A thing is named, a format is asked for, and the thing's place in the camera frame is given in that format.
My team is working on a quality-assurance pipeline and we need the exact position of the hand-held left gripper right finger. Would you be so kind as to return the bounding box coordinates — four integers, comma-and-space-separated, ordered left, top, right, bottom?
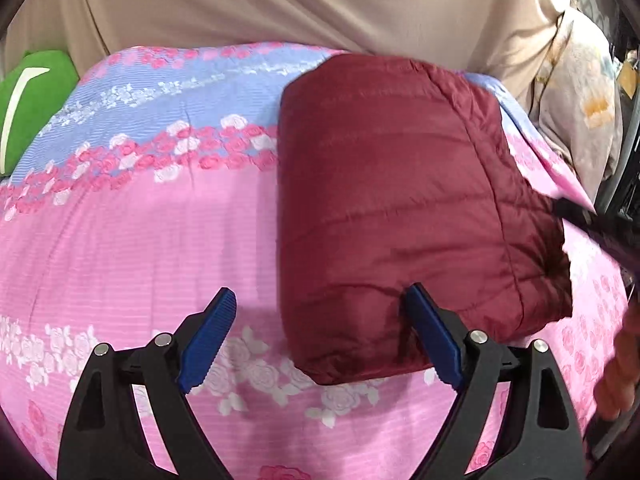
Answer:
404, 282, 586, 480

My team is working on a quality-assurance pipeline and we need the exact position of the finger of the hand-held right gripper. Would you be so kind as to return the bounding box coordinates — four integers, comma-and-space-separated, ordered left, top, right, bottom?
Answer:
554, 197, 640, 281

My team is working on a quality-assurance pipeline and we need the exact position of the pink blue floral bed sheet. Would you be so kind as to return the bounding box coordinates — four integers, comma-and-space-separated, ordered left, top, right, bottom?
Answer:
0, 45, 636, 480

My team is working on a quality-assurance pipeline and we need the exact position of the cream floral cloth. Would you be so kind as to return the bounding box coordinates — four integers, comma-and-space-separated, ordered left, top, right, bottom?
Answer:
530, 7, 626, 201

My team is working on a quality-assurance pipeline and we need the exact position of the person's right hand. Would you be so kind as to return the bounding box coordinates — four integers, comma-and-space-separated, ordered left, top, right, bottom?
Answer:
597, 300, 640, 423

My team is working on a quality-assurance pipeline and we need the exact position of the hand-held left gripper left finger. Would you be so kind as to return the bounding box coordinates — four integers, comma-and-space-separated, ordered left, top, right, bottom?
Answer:
57, 287, 238, 480

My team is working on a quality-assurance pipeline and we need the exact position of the green plush pillow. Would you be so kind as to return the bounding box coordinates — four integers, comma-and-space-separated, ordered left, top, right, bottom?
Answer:
0, 50, 81, 176

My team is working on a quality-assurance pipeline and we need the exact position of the maroon puffer jacket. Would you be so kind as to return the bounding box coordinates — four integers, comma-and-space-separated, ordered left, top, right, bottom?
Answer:
276, 52, 574, 386

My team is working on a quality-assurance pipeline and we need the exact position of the beige cloth backdrop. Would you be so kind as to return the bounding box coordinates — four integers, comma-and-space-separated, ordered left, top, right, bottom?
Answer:
0, 0, 571, 106

